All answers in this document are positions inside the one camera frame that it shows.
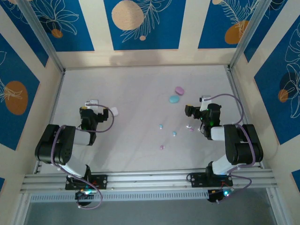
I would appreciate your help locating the white earbud charging case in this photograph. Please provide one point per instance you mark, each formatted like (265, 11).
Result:
(114, 111)

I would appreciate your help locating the blue earbud charging case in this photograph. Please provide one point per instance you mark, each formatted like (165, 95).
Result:
(174, 99)

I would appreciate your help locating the pink earbud charging case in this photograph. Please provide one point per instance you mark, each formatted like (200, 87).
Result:
(179, 90)

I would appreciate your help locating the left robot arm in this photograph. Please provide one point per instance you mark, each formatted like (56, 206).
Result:
(58, 145)

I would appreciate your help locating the white earbud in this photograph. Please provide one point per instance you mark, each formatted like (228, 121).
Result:
(188, 126)
(199, 129)

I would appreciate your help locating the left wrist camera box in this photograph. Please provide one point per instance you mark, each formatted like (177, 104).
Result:
(92, 102)

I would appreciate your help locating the aluminium side rail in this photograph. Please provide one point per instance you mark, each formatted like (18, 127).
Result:
(233, 79)
(54, 105)

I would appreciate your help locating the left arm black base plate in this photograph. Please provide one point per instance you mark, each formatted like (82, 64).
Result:
(100, 181)

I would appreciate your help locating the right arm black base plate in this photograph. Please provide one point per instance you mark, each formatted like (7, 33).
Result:
(197, 180)

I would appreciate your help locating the aluminium corner post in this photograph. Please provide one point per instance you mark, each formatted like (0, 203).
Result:
(44, 39)
(248, 35)

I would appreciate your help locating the aluminium mounting rail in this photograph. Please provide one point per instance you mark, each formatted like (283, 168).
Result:
(152, 180)

